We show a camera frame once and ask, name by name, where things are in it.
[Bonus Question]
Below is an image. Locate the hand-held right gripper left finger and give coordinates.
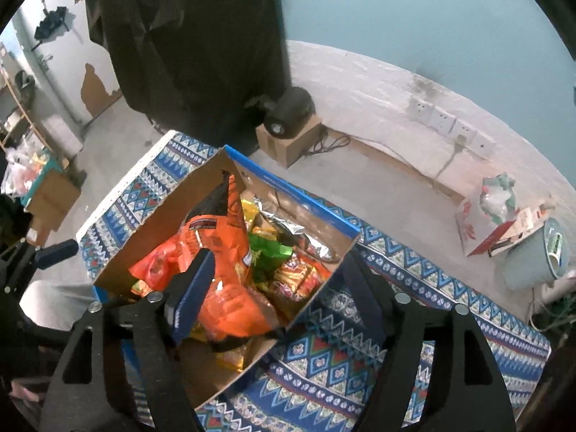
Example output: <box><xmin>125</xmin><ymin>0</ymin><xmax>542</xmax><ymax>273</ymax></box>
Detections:
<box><xmin>41</xmin><ymin>249</ymin><xmax>217</xmax><ymax>432</ymax></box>

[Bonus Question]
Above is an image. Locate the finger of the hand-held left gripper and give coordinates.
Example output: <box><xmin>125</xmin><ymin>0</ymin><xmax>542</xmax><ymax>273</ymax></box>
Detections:
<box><xmin>0</xmin><ymin>238</ymin><xmax>80</xmax><ymax>307</ymax></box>

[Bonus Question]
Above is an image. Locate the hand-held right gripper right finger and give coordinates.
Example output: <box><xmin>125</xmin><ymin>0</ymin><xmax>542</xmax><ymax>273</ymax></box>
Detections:
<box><xmin>346</xmin><ymin>251</ymin><xmax>517</xmax><ymax>432</ymax></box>

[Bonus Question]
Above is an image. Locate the red translucent snack bag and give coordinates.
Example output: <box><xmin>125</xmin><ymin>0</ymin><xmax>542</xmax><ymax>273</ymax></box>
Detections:
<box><xmin>128</xmin><ymin>238</ymin><xmax>201</xmax><ymax>300</ymax></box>

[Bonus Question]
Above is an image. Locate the orange black snack bag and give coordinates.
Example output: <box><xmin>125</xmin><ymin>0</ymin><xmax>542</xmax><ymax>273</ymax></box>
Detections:
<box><xmin>179</xmin><ymin>170</ymin><xmax>282</xmax><ymax>340</ymax></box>

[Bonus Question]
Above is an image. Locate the narrow yellow snack packet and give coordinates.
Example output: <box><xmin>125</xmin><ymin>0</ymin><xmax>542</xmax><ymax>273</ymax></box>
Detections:
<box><xmin>213</xmin><ymin>344</ymin><xmax>255</xmax><ymax>372</ymax></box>

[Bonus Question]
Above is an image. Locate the blue cardboard box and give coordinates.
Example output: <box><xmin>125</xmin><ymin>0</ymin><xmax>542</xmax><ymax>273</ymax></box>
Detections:
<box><xmin>92</xmin><ymin>144</ymin><xmax>363</xmax><ymax>411</ymax></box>

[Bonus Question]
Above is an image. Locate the green snack bag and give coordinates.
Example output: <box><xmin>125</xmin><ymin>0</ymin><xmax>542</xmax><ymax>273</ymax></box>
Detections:
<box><xmin>247</xmin><ymin>230</ymin><xmax>294</xmax><ymax>277</ymax></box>

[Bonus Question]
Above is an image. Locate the silver black foil snack packet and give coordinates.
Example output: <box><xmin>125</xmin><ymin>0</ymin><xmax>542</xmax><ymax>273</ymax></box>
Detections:
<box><xmin>249</xmin><ymin>194</ymin><xmax>312</xmax><ymax>240</ymax></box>

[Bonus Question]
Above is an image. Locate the open cardboard box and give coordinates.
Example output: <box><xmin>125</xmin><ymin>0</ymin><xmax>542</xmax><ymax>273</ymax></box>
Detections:
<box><xmin>23</xmin><ymin>167</ymin><xmax>82</xmax><ymax>232</ymax></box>

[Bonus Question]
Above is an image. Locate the patterned blue tablecloth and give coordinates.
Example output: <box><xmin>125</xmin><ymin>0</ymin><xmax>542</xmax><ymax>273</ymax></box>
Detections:
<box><xmin>76</xmin><ymin>130</ymin><xmax>552</xmax><ymax>432</ymax></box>

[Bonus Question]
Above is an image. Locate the clear plastic bag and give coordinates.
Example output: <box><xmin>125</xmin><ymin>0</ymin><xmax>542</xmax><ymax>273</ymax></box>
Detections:
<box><xmin>0</xmin><ymin>141</ymin><xmax>49</xmax><ymax>196</ymax></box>

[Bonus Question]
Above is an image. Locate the red white paper bag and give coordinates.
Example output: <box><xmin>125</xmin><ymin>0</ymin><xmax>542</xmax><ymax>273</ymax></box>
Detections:
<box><xmin>454</xmin><ymin>172</ymin><xmax>519</xmax><ymax>258</ymax></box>

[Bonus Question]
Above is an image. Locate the wooden rack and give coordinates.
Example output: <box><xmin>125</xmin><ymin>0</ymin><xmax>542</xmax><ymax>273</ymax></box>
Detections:
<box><xmin>0</xmin><ymin>40</ymin><xmax>51</xmax><ymax>156</ymax></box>

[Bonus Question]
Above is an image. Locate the light blue waste bin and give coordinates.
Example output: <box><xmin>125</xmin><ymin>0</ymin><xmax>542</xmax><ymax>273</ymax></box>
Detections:
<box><xmin>501</xmin><ymin>217</ymin><xmax>571</xmax><ymax>292</ymax></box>

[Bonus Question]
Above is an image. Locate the small brown cardboard box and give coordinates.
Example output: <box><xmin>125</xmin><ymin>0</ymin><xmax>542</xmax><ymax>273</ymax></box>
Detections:
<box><xmin>256</xmin><ymin>116</ymin><xmax>325</xmax><ymax>168</ymax></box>

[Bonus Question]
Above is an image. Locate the flat cardboard packaging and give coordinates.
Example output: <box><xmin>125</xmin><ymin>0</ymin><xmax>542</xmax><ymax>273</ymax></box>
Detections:
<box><xmin>490</xmin><ymin>197</ymin><xmax>558</xmax><ymax>258</ymax></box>

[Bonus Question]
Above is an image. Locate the white plastic jug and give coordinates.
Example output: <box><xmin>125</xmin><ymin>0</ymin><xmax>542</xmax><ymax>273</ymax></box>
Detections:
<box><xmin>539</xmin><ymin>269</ymin><xmax>576</xmax><ymax>309</ymax></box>

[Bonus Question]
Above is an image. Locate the black round fan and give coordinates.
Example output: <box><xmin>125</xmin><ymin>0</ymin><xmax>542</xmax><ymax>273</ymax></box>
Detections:
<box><xmin>244</xmin><ymin>85</ymin><xmax>316</xmax><ymax>139</ymax></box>

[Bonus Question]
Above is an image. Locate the black hanging cloth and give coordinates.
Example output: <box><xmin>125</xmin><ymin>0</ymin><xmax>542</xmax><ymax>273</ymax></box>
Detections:
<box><xmin>85</xmin><ymin>0</ymin><xmax>294</xmax><ymax>145</ymax></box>

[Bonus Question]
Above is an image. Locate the grey plug cable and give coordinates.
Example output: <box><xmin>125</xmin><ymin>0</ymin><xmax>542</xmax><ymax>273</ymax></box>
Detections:
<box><xmin>433</xmin><ymin>136</ymin><xmax>468</xmax><ymax>186</ymax></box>

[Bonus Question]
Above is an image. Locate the black cable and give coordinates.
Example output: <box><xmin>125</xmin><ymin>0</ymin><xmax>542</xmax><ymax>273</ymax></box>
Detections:
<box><xmin>310</xmin><ymin>130</ymin><xmax>352</xmax><ymax>157</ymax></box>

